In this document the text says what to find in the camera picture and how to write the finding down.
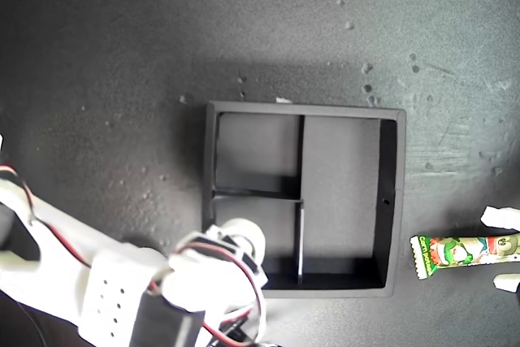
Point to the white tape roll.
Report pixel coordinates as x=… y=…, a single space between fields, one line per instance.
x=250 y=235

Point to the green printed snack bar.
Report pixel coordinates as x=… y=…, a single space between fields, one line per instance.
x=459 y=251

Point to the black tray with wells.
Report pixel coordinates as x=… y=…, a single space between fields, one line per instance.
x=341 y=200

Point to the small white paper scrap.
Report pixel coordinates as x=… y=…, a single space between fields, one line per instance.
x=283 y=100

